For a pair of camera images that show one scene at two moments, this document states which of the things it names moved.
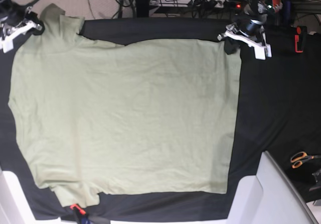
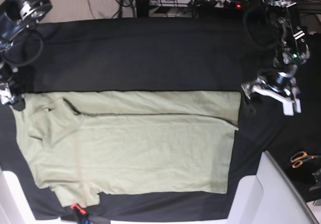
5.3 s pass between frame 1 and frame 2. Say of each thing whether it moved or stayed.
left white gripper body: moved
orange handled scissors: stayed
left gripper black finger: moved
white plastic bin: stayed
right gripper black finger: moved
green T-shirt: moved
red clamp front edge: stayed
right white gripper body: moved
